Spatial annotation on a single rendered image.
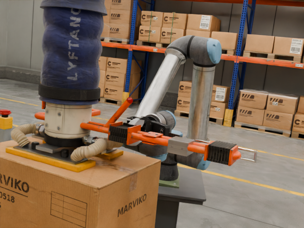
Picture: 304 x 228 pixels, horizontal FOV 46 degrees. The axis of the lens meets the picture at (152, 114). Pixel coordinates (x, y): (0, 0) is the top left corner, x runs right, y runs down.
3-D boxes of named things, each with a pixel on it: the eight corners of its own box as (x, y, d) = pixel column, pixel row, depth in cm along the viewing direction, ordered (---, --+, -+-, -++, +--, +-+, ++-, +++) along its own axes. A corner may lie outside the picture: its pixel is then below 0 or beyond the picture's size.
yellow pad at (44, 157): (4, 152, 133) (5, 139, 132) (25, 147, 142) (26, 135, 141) (78, 173, 119) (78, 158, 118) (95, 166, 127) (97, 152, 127)
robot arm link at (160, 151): (147, 153, 164) (151, 127, 162) (169, 161, 159) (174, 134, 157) (136, 158, 156) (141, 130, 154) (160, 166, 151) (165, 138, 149)
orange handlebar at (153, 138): (11, 115, 146) (11, 106, 145) (61, 108, 172) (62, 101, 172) (237, 164, 106) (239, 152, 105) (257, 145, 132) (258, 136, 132)
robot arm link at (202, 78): (186, 155, 218) (197, 32, 185) (213, 164, 210) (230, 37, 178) (175, 168, 206) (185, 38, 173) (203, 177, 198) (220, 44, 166)
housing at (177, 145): (166, 152, 115) (167, 139, 115) (174, 148, 121) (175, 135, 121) (186, 157, 112) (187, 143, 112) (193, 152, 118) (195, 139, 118)
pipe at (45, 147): (9, 142, 134) (9, 127, 133) (55, 132, 157) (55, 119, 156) (82, 161, 120) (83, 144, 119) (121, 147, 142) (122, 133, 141)
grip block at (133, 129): (106, 140, 124) (107, 124, 123) (121, 136, 132) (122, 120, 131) (126, 145, 120) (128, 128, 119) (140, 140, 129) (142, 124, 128)
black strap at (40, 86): (24, 94, 130) (25, 83, 129) (67, 91, 151) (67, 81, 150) (74, 102, 120) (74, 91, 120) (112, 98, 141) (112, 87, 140)
